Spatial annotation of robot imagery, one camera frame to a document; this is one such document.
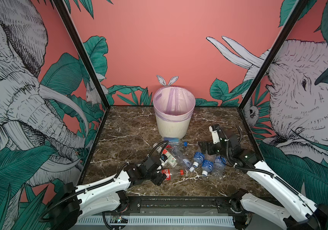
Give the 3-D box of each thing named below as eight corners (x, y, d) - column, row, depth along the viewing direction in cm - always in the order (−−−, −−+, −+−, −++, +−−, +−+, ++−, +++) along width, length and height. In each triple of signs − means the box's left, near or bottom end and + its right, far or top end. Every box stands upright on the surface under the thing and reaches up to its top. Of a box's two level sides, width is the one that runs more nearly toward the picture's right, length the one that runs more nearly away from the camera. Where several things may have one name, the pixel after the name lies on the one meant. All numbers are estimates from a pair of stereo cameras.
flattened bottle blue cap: (163, 144, 100) (163, 141, 96) (164, 140, 102) (164, 136, 98) (186, 147, 99) (187, 143, 95) (187, 142, 101) (187, 138, 97)
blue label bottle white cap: (193, 168, 89) (194, 164, 84) (191, 155, 95) (193, 151, 90) (203, 168, 89) (205, 164, 84) (201, 155, 95) (203, 151, 90)
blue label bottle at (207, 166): (201, 176, 86) (202, 173, 81) (201, 162, 91) (203, 159, 87) (210, 178, 85) (213, 175, 81) (210, 164, 90) (213, 161, 86)
